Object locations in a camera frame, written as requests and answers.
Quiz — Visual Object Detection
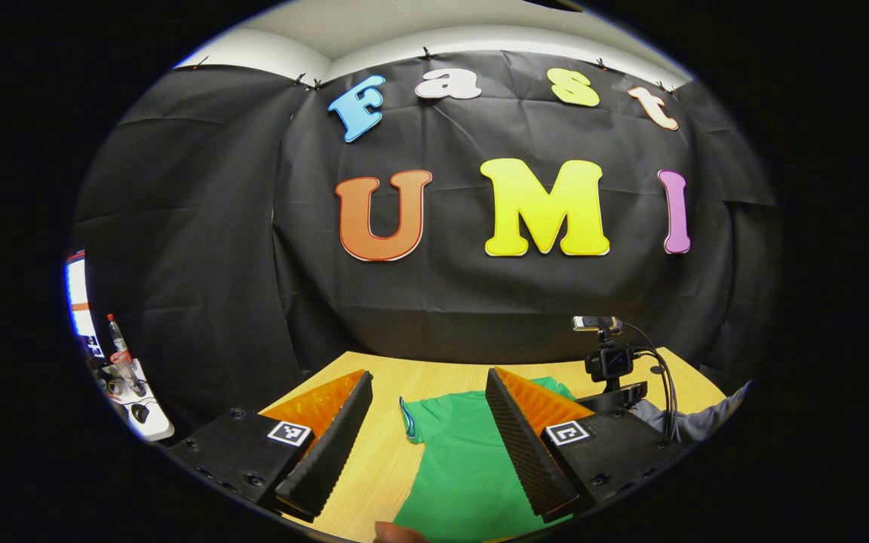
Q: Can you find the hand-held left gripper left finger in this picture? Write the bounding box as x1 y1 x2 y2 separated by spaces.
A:
165 369 375 523

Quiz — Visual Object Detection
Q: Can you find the green T-shirt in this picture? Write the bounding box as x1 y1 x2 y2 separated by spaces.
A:
398 376 579 543

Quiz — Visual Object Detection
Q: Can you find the white side desk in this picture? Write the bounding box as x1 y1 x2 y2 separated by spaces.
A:
94 360 176 443

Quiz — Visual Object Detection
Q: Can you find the lit computer monitor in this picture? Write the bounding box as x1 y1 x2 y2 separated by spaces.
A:
64 251 101 357

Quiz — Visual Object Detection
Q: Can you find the black cable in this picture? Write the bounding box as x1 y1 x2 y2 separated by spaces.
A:
622 322 679 443

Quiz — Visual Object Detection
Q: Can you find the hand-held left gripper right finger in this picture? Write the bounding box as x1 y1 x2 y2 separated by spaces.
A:
484 367 688 524

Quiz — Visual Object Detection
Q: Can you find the plastic bottle with red label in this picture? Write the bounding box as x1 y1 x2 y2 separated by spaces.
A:
106 314 137 385

